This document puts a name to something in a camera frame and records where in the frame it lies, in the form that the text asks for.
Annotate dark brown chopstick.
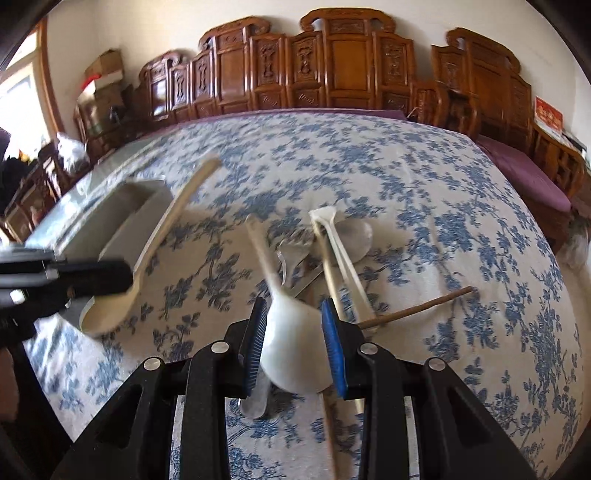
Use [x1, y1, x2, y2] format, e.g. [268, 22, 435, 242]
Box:
[358, 286, 475, 330]

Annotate small white plastic spoon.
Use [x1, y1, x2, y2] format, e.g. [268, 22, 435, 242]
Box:
[80, 157, 221, 337]

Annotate large white plastic ladle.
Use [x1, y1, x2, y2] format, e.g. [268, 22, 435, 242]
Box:
[245, 215, 332, 395]

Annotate metal spoon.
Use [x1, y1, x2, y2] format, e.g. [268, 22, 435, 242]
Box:
[335, 218, 374, 264]

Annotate person's left hand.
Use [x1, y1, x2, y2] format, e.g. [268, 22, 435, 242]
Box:
[0, 348, 19, 421]

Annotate grey metal rectangular tray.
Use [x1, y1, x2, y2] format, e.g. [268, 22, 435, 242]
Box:
[25, 179, 186, 335]

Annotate metal fork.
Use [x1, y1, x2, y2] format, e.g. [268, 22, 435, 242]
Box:
[277, 239, 322, 297]

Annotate dark wooden chair with bag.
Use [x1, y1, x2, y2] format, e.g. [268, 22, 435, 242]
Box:
[1, 141, 71, 243]

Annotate blue floral tablecloth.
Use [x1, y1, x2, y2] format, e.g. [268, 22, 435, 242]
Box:
[26, 112, 587, 479]

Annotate stacked cardboard boxes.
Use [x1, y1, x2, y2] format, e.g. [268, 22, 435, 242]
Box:
[76, 49, 124, 123]

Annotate purple seat cushion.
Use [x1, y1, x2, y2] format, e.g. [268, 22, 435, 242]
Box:
[476, 135, 571, 213]

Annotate carved wooden sofa bench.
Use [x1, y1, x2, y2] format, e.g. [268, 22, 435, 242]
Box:
[133, 7, 445, 135]

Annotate carved wooden armchair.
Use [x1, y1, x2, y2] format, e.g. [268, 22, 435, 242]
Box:
[431, 27, 586, 197]

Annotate red card on side table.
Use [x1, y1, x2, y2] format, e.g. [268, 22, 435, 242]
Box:
[534, 96, 564, 135]

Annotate wooden window frame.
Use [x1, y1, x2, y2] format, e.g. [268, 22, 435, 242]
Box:
[1, 17, 64, 140]

